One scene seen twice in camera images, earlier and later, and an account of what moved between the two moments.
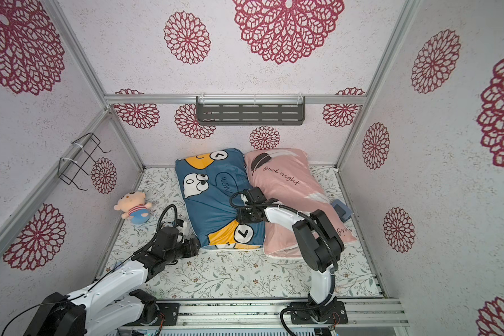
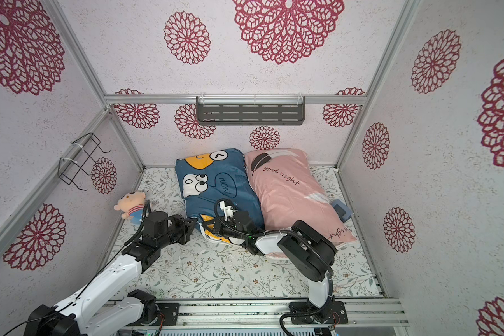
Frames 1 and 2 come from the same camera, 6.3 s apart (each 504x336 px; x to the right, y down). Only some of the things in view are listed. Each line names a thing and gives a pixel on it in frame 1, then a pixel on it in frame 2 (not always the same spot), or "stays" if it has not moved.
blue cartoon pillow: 206,182 stays
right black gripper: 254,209 -> 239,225
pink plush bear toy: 135,207 stays
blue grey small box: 343,211 stays
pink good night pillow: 283,176 stays
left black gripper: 192,246 -> 187,226
